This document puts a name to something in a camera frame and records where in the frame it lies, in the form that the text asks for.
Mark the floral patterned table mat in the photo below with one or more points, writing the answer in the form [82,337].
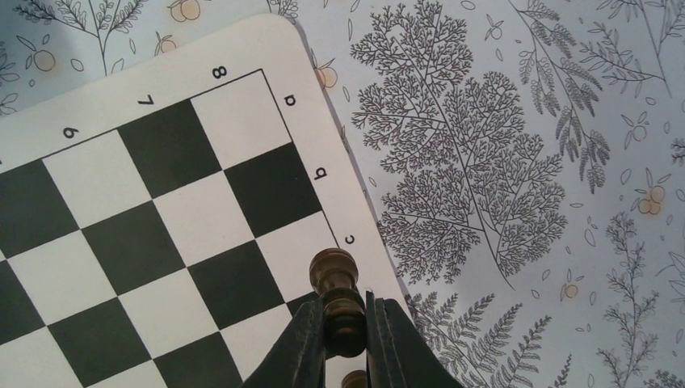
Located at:
[523,160]

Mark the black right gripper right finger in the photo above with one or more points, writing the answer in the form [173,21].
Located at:
[397,356]

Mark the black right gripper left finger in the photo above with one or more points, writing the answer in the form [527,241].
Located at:
[297,358]

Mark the black white chessboard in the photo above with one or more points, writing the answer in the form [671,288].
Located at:
[157,226]

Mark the dark chess piece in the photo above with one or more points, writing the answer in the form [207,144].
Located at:
[355,379]
[333,275]

